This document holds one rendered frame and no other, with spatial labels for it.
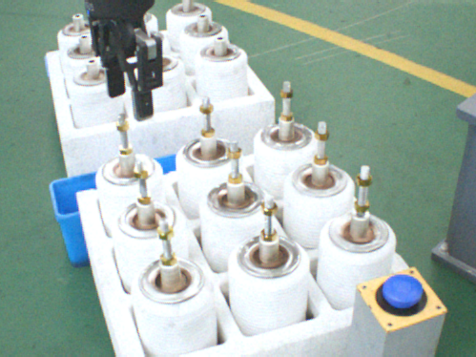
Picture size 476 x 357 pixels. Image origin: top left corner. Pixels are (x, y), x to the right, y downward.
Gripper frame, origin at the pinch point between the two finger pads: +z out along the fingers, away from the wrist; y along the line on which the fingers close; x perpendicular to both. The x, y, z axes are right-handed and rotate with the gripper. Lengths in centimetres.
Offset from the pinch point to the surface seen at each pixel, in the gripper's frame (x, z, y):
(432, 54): 110, 42, -46
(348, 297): 16.5, 24.4, 20.6
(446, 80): 102, 42, -33
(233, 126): 32, 29, -28
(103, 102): 11.5, 20.8, -36.9
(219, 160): 15.0, 17.5, -5.3
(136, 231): -1.8, 17.6, 1.4
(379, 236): 21.4, 17.5, 19.9
